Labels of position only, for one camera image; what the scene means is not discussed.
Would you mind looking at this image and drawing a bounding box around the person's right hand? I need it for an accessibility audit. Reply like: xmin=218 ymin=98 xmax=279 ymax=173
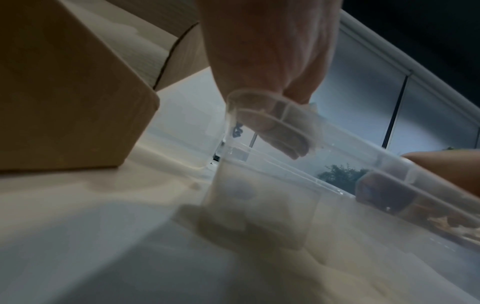
xmin=353 ymin=149 xmax=480 ymax=226

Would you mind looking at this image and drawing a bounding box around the person's left hand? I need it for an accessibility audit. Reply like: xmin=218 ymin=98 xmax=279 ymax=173
xmin=196 ymin=0 xmax=342 ymax=160

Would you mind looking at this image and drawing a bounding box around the clear compartment tray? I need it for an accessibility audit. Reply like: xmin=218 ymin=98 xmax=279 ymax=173
xmin=176 ymin=89 xmax=480 ymax=304

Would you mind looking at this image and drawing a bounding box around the brown cardboard box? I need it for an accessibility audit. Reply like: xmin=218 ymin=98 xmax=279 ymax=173
xmin=0 ymin=0 xmax=213 ymax=171

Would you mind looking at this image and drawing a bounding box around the green leafy plant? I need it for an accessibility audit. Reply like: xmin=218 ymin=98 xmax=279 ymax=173
xmin=318 ymin=163 xmax=372 ymax=191

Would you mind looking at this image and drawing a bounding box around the grey window frame post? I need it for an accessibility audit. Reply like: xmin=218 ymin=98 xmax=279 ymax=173
xmin=380 ymin=71 xmax=412 ymax=149

